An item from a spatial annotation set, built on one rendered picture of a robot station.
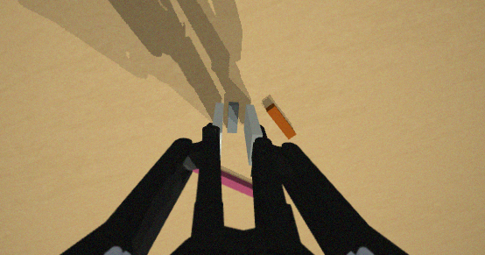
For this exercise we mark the dark grey rectangular bar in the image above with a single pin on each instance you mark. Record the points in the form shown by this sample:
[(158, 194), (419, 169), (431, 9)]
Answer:
[(233, 109)]

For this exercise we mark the pink rod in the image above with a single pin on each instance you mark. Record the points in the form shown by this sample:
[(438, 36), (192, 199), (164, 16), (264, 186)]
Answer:
[(237, 184)]

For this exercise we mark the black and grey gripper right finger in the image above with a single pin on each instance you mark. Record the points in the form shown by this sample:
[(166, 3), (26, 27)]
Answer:
[(335, 224)]

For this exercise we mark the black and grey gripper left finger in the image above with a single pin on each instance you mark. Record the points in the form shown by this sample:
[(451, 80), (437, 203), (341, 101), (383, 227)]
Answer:
[(134, 226)]

